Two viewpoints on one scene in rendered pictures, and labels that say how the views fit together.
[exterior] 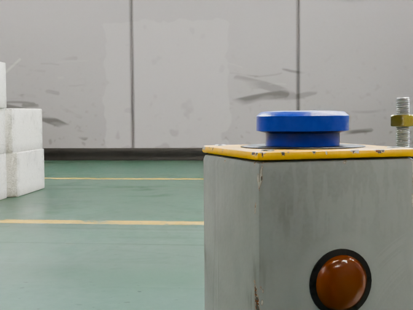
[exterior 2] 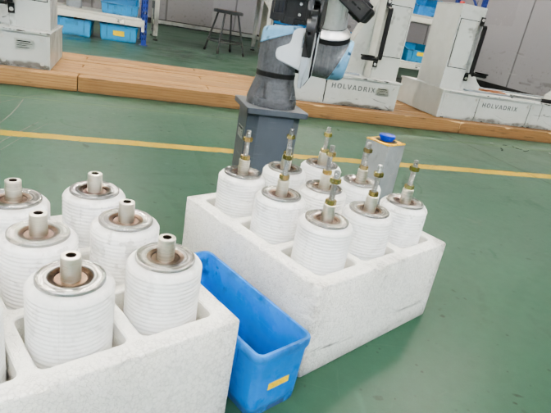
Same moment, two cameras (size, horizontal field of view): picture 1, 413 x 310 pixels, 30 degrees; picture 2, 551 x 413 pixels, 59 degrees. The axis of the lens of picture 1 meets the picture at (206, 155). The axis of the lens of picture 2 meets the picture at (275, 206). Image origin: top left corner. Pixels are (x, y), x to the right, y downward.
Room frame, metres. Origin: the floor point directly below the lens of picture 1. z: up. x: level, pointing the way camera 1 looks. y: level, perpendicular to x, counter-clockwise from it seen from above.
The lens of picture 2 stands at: (1.28, -0.80, 0.56)
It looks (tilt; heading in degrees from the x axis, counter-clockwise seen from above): 22 degrees down; 153
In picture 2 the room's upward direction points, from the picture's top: 10 degrees clockwise
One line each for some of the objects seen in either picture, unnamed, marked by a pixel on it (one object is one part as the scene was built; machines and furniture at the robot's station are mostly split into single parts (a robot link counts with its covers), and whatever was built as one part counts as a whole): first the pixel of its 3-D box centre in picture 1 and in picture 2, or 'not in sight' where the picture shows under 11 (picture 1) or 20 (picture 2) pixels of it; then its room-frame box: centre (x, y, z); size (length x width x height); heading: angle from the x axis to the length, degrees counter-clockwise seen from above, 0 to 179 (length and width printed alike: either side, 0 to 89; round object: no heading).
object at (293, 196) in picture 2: not in sight; (280, 194); (0.53, -0.41, 0.25); 0.08 x 0.08 x 0.01
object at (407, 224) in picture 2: not in sight; (393, 242); (0.57, -0.15, 0.16); 0.10 x 0.10 x 0.18
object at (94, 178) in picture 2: not in sight; (94, 183); (0.52, -0.73, 0.26); 0.02 x 0.02 x 0.03
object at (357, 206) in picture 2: not in sight; (369, 210); (0.61, -0.26, 0.25); 0.08 x 0.08 x 0.01
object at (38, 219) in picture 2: not in sight; (38, 224); (0.66, -0.81, 0.26); 0.02 x 0.02 x 0.03
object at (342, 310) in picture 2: not in sight; (308, 256); (0.50, -0.29, 0.09); 0.39 x 0.39 x 0.18; 18
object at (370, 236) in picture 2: not in sight; (357, 252); (0.61, -0.26, 0.16); 0.10 x 0.10 x 0.18
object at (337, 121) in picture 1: (302, 134); (386, 138); (0.33, -0.04, 0.32); 0.04 x 0.04 x 0.02
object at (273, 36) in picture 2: not in sight; (282, 47); (-0.06, -0.18, 0.47); 0.13 x 0.12 x 0.14; 56
